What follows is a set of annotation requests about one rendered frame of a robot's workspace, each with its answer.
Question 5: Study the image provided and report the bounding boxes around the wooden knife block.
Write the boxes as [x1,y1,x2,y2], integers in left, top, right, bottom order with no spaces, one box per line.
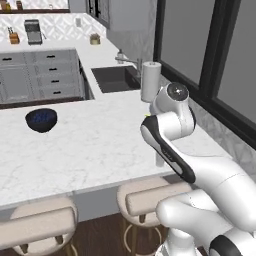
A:
[7,26,21,45]

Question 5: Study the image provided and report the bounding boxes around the grey coffee machine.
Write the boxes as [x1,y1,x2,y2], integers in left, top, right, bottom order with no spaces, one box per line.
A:
[23,18,44,46]

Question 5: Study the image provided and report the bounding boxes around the grey cupboard run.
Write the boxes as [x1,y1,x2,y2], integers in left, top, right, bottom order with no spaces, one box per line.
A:
[0,48,96,105]

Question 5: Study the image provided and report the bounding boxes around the dark kitchen sink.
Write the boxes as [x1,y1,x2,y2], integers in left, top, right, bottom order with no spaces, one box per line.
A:
[90,65,142,94]

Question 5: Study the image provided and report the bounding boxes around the grey wall cupboard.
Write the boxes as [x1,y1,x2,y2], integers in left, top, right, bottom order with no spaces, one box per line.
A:
[67,0,158,32]

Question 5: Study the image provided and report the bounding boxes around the clear glass cup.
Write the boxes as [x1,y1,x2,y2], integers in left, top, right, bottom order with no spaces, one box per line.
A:
[155,150,166,168]

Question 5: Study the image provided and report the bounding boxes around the silver tap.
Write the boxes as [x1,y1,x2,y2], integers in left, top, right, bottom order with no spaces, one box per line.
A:
[114,55,144,80]

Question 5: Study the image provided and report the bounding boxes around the dark blue bowl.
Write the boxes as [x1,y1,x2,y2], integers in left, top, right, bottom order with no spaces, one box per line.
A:
[25,107,59,134]

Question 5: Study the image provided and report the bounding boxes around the tan round jar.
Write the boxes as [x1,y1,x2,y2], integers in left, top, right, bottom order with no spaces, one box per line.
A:
[89,33,101,46]

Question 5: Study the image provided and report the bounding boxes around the dark wooden wall shelf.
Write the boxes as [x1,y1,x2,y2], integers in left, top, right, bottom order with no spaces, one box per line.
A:
[0,0,71,15]

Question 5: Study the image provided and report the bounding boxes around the white paper towel roll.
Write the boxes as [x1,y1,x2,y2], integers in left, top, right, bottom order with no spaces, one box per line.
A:
[140,61,163,104]

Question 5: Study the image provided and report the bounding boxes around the beige round stool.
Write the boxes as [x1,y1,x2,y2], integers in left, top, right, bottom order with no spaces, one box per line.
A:
[0,195,80,256]
[116,175,195,256]

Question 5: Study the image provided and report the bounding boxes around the grey soap dispenser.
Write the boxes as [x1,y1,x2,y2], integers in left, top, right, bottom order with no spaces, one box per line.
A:
[116,48,125,64]

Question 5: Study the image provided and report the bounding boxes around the black window frame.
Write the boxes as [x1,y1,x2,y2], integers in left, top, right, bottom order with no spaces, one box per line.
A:
[152,0,256,150]

